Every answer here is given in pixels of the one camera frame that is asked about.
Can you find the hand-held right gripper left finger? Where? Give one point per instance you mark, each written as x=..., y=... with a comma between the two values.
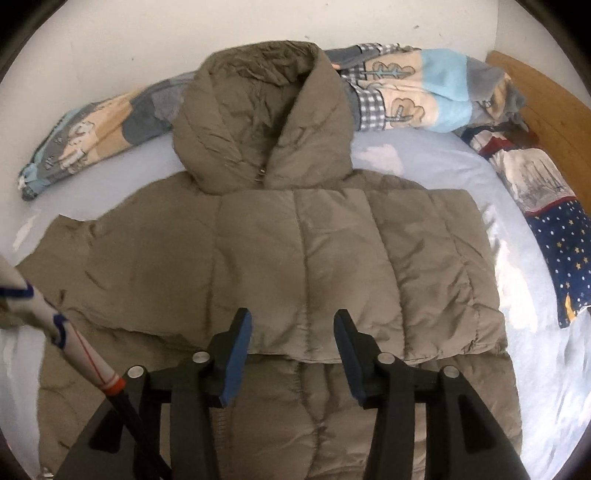
x=236, y=355

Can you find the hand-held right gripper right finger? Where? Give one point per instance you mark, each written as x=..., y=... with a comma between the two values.
x=347, y=355

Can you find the olive hooded puffer jacket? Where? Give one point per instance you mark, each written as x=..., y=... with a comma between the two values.
x=286, y=230

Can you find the navy star-print pillow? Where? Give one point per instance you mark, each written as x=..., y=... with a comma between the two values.
x=558, y=240

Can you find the rolled patchwork cartoon blanket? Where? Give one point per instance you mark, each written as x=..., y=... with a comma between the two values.
x=415, y=87

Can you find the wooden headboard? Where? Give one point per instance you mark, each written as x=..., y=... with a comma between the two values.
x=545, y=101

